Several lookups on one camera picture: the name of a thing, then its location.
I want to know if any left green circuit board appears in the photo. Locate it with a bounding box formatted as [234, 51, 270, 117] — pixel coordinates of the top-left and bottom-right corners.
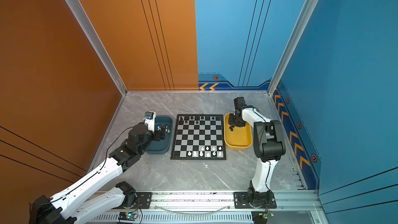
[118, 212, 139, 222]

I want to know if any yellow plastic tray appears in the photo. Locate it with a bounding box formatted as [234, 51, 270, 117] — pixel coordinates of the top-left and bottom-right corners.
[224, 113, 253, 150]

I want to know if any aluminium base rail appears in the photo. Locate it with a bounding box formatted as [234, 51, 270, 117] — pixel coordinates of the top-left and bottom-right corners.
[137, 190, 323, 212]

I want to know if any teal plastic tray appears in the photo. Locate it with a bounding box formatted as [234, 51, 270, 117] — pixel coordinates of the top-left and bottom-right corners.
[146, 115, 174, 155]

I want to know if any right green circuit board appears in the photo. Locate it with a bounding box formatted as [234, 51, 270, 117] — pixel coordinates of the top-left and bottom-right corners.
[259, 212, 269, 219]

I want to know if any green circuit board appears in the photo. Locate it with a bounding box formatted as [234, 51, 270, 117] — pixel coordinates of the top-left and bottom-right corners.
[259, 212, 269, 219]
[118, 212, 139, 222]

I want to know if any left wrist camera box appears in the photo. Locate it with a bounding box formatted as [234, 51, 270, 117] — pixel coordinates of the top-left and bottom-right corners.
[144, 112, 156, 132]

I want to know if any black and white chessboard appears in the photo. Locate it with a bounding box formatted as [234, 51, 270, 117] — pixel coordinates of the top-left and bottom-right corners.
[171, 114, 227, 161]

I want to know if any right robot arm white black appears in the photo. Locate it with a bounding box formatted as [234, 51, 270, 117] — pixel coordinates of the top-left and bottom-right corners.
[228, 97, 286, 208]

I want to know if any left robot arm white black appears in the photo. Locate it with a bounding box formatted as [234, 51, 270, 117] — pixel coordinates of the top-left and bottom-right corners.
[29, 122, 170, 224]

